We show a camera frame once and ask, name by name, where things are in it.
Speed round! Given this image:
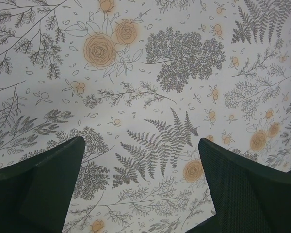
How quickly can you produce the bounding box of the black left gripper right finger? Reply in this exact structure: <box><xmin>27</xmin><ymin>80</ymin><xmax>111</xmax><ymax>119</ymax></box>
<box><xmin>190</xmin><ymin>138</ymin><xmax>291</xmax><ymax>233</ymax></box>

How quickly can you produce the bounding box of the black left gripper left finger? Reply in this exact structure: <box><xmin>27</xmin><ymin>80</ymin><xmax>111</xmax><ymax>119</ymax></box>
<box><xmin>0</xmin><ymin>136</ymin><xmax>85</xmax><ymax>233</ymax></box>

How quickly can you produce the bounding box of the floral patterned table mat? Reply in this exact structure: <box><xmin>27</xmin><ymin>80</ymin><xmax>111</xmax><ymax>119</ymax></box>
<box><xmin>0</xmin><ymin>0</ymin><xmax>291</xmax><ymax>233</ymax></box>

